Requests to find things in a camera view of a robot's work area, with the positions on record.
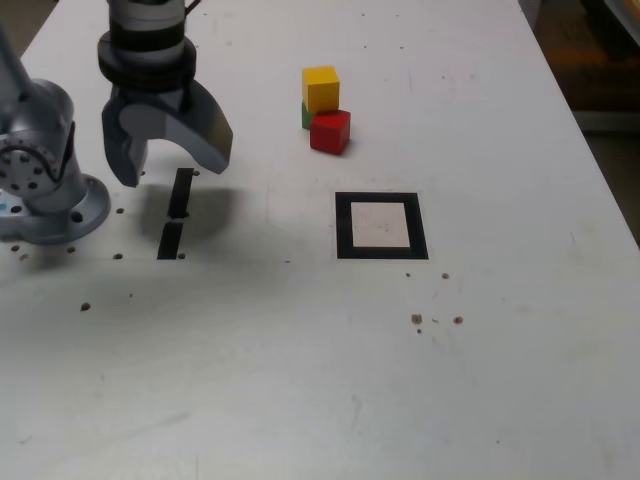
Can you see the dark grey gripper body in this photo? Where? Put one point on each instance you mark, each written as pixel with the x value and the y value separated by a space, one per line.
pixel 150 95

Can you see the red cube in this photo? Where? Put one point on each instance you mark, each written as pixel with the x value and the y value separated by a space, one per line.
pixel 327 132

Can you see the black tape square outline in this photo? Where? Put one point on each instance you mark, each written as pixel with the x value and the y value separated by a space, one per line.
pixel 345 230

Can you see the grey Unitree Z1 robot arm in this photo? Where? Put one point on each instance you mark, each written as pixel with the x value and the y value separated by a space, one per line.
pixel 42 125

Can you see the black tape strip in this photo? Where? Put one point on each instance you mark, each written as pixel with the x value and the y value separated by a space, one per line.
pixel 180 192

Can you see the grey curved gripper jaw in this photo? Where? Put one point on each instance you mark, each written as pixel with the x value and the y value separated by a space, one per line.
pixel 117 150
pixel 210 140

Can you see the yellow cube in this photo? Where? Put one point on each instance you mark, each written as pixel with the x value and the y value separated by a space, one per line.
pixel 322 90

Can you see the green cube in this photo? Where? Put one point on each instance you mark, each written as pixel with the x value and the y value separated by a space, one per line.
pixel 305 117

